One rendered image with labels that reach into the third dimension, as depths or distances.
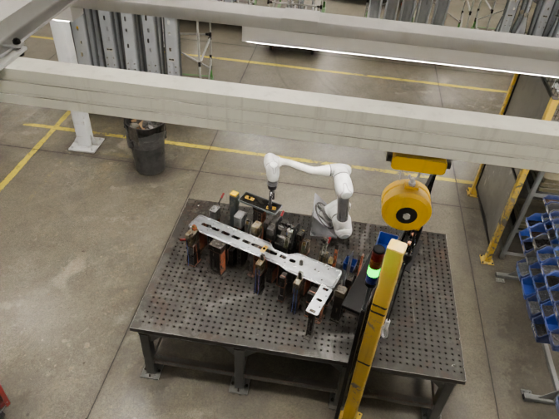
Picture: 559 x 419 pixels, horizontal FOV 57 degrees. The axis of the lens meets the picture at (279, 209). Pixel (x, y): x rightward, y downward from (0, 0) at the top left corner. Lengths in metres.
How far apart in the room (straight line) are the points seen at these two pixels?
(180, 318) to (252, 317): 0.57
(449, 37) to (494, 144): 0.75
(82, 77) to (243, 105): 0.44
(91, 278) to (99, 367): 1.08
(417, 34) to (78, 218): 4.94
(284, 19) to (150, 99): 0.79
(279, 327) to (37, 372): 2.16
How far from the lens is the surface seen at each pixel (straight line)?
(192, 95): 1.44
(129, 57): 8.07
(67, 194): 6.75
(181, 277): 4.54
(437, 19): 10.84
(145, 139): 6.45
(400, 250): 3.05
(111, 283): 5.56
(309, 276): 4.15
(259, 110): 1.42
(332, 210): 4.81
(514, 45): 2.18
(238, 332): 4.18
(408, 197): 1.54
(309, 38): 2.12
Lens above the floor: 4.06
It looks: 41 degrees down
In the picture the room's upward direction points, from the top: 4 degrees clockwise
